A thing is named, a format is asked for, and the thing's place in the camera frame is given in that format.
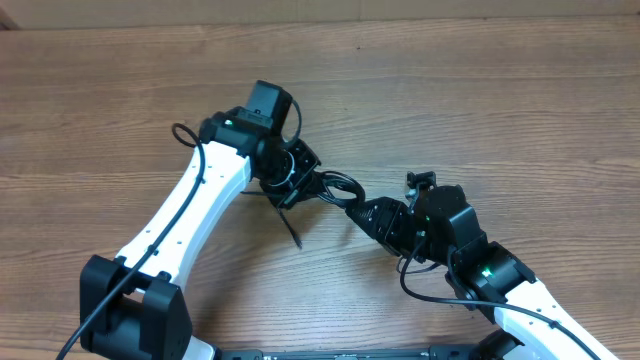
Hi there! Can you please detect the black USB-A cable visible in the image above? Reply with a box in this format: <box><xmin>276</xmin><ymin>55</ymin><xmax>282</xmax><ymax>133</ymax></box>
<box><xmin>239</xmin><ymin>184</ymin><xmax>326</xmax><ymax>250</ymax></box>

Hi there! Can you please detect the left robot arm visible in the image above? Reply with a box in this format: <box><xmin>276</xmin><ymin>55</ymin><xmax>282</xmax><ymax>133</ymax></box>
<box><xmin>69</xmin><ymin>81</ymin><xmax>317</xmax><ymax>360</ymax></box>

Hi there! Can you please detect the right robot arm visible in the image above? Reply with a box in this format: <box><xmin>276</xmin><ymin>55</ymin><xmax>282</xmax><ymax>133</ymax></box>
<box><xmin>346</xmin><ymin>185</ymin><xmax>614</xmax><ymax>359</ymax></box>

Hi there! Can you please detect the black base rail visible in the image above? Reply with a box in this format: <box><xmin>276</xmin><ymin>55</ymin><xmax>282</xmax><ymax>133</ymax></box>
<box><xmin>213</xmin><ymin>344</ymin><xmax>476</xmax><ymax>360</ymax></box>

